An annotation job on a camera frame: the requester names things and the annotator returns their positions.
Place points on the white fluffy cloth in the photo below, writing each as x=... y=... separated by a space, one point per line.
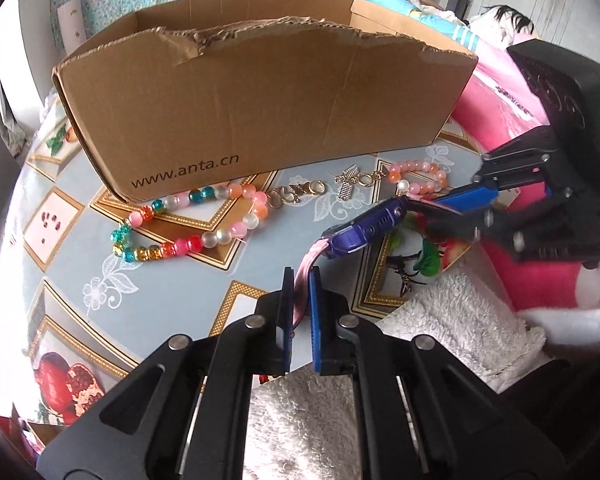
x=304 y=426

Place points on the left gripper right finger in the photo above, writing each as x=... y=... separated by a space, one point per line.
x=317 y=319

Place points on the pink strap digital watch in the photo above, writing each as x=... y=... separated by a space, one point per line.
x=363 y=230

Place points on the pink quilt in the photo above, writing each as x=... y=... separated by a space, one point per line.
x=542 y=283

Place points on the rolled white paper tube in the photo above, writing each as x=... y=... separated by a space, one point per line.
x=71 y=25

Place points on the silver gold charm earrings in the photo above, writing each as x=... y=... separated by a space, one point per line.
x=349 y=178

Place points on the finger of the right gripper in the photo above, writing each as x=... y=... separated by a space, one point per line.
x=467 y=198
x=441 y=221

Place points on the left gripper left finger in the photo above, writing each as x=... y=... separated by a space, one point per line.
x=183 y=412

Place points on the brown cardboard box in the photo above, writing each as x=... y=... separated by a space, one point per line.
x=196 y=92

